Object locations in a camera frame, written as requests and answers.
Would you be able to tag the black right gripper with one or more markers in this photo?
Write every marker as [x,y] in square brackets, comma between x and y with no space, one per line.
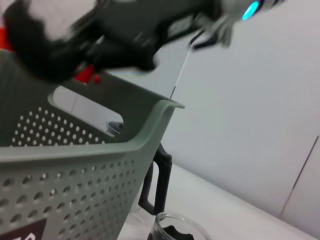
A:
[140,22]

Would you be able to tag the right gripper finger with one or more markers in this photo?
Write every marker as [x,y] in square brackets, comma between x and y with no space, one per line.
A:
[45,60]

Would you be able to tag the glass teacup black sleeve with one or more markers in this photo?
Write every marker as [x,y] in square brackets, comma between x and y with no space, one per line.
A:
[175,231]

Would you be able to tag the grey perforated storage basket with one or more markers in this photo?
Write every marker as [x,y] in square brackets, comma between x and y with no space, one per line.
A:
[75,175]

